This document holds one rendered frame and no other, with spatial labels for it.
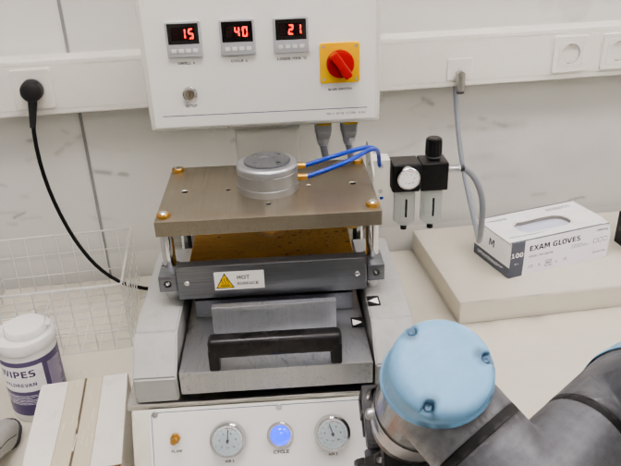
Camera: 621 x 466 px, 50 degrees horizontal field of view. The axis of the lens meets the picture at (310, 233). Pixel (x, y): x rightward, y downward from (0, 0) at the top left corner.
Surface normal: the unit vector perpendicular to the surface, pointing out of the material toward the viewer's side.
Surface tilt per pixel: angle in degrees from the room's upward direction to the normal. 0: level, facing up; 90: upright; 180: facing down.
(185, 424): 65
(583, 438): 21
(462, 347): 35
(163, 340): 40
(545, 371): 0
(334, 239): 0
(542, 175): 90
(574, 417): 3
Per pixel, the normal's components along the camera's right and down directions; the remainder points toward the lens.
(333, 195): -0.04, -0.90
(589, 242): 0.36, 0.40
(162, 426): 0.04, 0.02
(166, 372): 0.01, -0.39
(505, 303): 0.14, 0.43
